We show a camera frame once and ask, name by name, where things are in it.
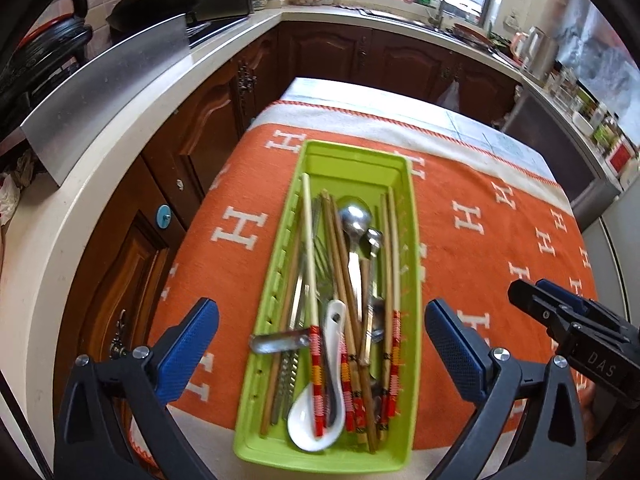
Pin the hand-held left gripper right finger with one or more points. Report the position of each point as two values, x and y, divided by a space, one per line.
452 345

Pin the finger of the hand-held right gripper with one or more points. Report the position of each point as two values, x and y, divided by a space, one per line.
565 294
535 302

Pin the white plastic bag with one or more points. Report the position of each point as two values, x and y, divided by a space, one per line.
450 95

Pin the green label bottle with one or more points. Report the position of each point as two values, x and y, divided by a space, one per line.
607 132

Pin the grey refrigerator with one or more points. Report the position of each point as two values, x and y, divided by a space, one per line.
620 240

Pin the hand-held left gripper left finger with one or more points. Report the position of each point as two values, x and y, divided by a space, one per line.
187 345

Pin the orange patterned blanket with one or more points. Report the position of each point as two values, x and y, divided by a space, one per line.
225 280

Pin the small steel spoon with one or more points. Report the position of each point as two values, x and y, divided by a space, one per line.
374 242

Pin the steel counter cabinet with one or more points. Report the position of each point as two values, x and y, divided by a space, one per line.
555 150

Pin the white bowl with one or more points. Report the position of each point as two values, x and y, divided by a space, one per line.
582 120

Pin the stainless steel splash panel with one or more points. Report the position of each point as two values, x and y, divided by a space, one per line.
115 90

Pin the blue round cabinet knob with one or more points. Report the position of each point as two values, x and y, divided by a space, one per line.
163 216

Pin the red white canister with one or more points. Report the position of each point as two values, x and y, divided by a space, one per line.
622 155

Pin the steel faucet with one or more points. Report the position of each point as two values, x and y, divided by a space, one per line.
440 5

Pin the clear plastic sheet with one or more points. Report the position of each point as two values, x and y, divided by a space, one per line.
595 50

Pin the black red pressure cooker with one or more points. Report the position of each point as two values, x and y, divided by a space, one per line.
45 45

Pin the black wok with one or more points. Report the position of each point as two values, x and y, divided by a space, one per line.
132 12

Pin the steel sink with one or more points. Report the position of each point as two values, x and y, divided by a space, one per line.
395 15

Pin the glass jar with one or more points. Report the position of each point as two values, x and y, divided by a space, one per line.
562 85

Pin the crumpled pale rag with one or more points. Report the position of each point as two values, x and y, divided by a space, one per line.
15 180

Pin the steel electric kettle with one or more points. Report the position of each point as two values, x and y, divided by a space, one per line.
535 52

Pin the red frying pan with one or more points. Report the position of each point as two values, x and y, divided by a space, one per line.
472 32

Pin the white kitchen countertop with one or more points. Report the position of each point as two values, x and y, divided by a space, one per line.
100 200

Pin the green plastic utensil tray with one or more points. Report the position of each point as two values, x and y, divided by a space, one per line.
350 170

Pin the white ceramic spoon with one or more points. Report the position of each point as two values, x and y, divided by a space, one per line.
305 425

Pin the dark brown chopstick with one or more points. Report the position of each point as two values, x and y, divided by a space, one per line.
270 400

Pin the brown wooden kitchen cabinets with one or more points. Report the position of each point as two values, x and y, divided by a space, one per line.
325 55

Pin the large steel spoon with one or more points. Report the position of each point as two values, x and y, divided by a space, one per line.
356 220

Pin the pale checked tablecloth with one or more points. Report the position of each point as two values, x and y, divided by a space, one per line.
375 92

